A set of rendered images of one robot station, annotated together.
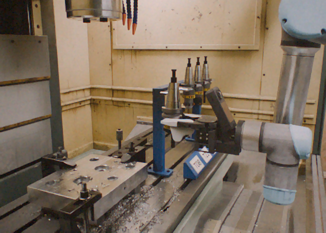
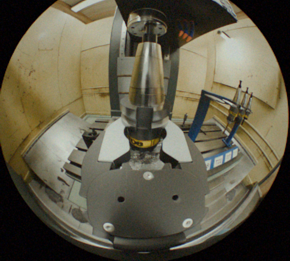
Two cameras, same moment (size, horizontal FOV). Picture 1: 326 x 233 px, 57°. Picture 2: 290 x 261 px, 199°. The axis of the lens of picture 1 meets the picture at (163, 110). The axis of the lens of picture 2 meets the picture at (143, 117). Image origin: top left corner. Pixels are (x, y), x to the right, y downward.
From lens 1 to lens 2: 0.78 m
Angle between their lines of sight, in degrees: 61
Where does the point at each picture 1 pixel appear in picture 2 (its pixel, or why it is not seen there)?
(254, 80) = (267, 126)
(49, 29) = (175, 59)
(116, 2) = (146, 12)
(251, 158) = (240, 169)
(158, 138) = (191, 132)
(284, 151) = not seen: outside the picture
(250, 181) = (229, 181)
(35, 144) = not seen: hidden behind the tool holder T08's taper
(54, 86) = (173, 83)
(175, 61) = not seen: hidden behind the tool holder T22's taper
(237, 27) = (268, 90)
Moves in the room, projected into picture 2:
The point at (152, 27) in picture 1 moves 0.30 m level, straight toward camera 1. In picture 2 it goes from (230, 75) to (227, 68)
